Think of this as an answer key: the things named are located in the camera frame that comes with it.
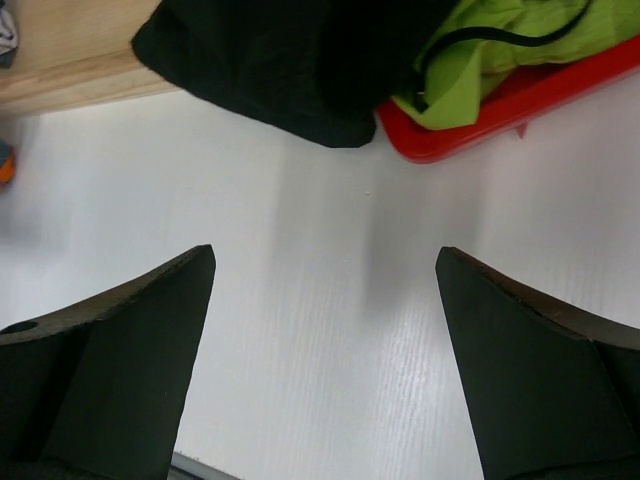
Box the wooden clothes rack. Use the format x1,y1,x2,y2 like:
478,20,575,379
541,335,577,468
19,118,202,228
1,0,174,118

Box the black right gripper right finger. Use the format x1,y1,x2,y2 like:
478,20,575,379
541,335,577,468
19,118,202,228
436,247,639,479

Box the red plastic tray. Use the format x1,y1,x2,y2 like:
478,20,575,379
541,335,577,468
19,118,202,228
377,36,639,164

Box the black shorts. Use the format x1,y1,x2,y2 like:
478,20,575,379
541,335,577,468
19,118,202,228
130,0,591,149

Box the lime green shorts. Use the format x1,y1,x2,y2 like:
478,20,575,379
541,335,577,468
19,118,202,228
393,1,639,130

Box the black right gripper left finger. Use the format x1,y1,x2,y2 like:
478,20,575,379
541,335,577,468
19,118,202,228
1,245,216,479

